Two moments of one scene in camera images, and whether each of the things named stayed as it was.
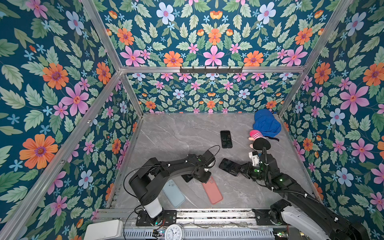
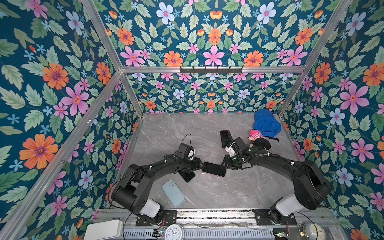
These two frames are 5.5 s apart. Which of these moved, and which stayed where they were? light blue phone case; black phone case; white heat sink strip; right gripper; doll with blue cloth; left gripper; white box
Moved: right gripper; left gripper
Stayed: light blue phone case; white heat sink strip; white box; doll with blue cloth; black phone case
